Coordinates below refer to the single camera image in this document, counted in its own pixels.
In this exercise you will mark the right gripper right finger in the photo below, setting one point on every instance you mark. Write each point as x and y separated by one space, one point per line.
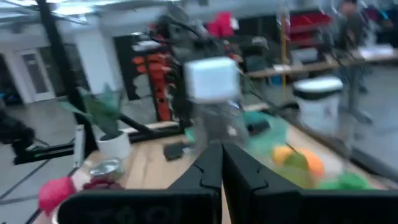
295 208

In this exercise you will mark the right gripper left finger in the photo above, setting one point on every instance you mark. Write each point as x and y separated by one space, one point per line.
140 208

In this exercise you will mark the teal translucent plastic tray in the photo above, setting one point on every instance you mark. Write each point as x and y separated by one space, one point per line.
267 143

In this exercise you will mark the dark red toy grapes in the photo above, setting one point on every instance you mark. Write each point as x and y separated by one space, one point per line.
99 185

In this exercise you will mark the yellow toy mango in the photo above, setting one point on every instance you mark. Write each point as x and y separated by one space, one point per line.
315 165

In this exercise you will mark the silver lid tin can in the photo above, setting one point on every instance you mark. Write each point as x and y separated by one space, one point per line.
105 168

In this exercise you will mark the green plastic bottle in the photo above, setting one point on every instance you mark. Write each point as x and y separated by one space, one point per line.
345 182

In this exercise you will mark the clear plastic bin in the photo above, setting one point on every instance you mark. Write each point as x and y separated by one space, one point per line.
334 165

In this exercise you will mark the clear white-capped water bottle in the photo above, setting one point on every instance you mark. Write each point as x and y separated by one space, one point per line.
211 77

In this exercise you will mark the red toy bell pepper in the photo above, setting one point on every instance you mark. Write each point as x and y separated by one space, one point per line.
54 193

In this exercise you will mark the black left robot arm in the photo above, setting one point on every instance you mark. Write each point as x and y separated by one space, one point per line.
186 46

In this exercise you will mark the white trash bin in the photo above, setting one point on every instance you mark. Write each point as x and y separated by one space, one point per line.
317 105

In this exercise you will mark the white plant pot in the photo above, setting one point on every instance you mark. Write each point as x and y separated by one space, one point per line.
115 146

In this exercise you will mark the long wooden desk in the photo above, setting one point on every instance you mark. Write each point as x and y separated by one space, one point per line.
311 67

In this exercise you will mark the silver aluminium strut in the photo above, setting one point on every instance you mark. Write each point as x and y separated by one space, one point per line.
79 146

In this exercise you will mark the teal artificial plant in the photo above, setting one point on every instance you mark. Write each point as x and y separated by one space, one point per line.
102 115

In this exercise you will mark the red plastic crates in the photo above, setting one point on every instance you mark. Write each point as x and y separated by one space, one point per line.
220 25

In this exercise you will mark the grey storage bin rack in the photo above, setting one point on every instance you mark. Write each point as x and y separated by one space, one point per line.
157 77

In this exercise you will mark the red shelf bins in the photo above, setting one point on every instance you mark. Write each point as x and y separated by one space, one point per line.
308 25

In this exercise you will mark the person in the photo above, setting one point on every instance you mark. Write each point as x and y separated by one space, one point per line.
353 28

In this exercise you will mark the white glass door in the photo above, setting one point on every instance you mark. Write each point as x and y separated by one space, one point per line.
34 74

